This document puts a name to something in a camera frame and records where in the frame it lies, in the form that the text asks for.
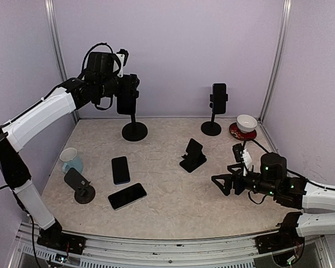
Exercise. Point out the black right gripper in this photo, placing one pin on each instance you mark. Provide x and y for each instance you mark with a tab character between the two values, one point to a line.
237	176

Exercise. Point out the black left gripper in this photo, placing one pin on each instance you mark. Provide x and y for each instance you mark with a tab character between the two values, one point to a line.
131	82

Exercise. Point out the black folding phone stand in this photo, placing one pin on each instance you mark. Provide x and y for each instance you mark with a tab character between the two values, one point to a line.
194	156

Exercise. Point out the black round-base pole stand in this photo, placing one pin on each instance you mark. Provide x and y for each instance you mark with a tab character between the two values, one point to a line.
211	128

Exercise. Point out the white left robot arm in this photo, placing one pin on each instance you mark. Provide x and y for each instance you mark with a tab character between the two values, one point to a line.
101	77

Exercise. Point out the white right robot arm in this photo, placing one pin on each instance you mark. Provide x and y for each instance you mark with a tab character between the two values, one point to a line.
314	203

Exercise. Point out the red round saucer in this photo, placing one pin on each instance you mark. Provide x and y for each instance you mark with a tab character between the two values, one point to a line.
238	134

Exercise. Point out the white ceramic bowl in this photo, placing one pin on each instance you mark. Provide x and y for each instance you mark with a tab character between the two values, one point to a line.
246	123

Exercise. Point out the black smartphone blue edge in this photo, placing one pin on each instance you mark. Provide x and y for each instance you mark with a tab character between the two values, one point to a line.
120	170

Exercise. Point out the light blue mug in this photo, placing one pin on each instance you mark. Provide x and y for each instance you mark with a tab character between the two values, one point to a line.
71	159

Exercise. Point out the black smartphone silver edge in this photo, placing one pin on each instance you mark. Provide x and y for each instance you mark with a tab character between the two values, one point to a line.
127	196

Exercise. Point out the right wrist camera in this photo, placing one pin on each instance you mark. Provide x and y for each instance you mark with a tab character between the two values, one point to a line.
242	155

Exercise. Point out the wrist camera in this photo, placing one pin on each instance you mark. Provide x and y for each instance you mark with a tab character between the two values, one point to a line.
242	155
119	61

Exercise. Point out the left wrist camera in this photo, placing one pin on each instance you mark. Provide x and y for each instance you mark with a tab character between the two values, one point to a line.
119	61

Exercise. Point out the brown-base plate phone stand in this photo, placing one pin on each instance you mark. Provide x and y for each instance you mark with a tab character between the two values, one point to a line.
84	193

